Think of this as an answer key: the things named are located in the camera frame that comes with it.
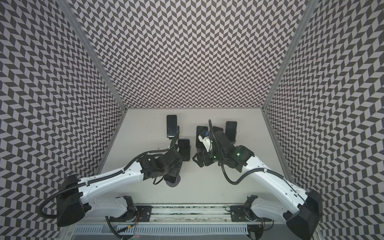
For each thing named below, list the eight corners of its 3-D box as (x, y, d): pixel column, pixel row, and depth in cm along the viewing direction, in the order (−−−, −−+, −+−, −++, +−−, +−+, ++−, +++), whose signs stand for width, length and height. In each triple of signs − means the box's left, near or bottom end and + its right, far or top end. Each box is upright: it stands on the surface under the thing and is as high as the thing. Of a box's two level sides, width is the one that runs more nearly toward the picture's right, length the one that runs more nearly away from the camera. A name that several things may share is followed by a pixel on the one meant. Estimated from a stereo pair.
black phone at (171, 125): (168, 140, 102) (164, 128, 92) (170, 127, 110) (167, 114, 99) (177, 140, 102) (175, 128, 92) (179, 127, 110) (176, 114, 99)
